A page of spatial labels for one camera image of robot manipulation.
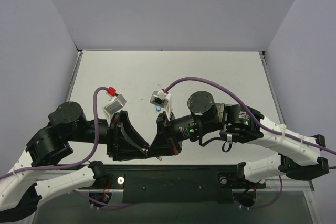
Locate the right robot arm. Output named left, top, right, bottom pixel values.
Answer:
left=146, top=90, right=331, bottom=187

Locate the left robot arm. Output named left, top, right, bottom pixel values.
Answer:
left=1, top=102, right=149, bottom=223

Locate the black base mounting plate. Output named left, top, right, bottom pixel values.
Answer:
left=52, top=164, right=295, bottom=204

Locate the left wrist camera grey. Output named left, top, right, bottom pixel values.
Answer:
left=103, top=94, right=127, bottom=116

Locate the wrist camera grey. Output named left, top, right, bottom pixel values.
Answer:
left=150, top=90, right=169, bottom=109
left=103, top=94, right=127, bottom=116

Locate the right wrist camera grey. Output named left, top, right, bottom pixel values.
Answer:
left=150, top=90, right=169, bottom=109

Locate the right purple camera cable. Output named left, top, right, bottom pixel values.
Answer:
left=161, top=77, right=336, bottom=155

